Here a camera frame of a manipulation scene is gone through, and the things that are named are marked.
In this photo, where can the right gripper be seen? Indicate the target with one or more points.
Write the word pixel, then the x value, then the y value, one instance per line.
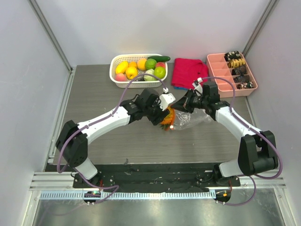
pixel 188 101

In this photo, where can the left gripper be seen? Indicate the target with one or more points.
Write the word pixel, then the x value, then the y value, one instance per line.
pixel 161 115

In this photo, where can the clear zip top bag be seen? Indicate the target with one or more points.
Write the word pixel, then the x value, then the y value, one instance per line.
pixel 184 120

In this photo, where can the green pear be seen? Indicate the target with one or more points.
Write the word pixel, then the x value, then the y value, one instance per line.
pixel 160 72

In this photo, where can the yellow apple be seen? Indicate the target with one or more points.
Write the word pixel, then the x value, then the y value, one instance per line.
pixel 131 72

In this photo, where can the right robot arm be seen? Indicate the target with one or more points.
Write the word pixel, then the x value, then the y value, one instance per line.
pixel 257 149

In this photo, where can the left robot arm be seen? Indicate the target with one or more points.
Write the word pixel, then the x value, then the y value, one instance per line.
pixel 75 138

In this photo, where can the grey mushroom toy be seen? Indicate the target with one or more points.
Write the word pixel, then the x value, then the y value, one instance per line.
pixel 140 78

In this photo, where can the red folded cloth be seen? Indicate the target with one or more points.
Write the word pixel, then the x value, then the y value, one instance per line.
pixel 186 71

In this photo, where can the green cabbage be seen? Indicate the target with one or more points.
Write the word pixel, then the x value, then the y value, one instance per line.
pixel 149 75

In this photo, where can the red peach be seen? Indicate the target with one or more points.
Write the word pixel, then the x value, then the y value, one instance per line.
pixel 160 64

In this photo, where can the small orange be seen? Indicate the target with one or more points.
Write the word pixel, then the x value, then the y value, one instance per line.
pixel 132 64

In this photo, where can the yellow mango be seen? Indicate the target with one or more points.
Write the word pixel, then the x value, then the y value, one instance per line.
pixel 122 67

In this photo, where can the green cucumber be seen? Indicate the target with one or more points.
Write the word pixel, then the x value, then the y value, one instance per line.
pixel 160 58

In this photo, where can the pink divided tray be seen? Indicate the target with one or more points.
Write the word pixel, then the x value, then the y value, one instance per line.
pixel 217 67

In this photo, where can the white plastic basket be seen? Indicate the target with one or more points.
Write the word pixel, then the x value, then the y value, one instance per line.
pixel 130 58

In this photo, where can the yellow striped sock roll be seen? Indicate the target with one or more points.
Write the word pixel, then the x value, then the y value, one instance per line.
pixel 235 63

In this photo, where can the dark brown sock roll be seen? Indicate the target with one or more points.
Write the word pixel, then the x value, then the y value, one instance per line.
pixel 242 70

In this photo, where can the black pink sock roll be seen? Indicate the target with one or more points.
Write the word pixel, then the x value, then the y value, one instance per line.
pixel 245 85

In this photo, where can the dark floral sock roll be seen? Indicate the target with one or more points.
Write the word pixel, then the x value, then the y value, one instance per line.
pixel 233 55

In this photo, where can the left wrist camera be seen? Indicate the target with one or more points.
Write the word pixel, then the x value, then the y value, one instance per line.
pixel 166 99

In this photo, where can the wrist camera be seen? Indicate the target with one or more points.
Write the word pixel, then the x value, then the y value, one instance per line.
pixel 198 90
pixel 166 99

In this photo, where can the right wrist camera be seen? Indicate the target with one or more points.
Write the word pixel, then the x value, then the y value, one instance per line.
pixel 198 90

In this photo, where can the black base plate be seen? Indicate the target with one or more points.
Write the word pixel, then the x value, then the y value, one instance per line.
pixel 156 178

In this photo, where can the white slotted cable duct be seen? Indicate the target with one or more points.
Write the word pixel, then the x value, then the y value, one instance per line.
pixel 93 195

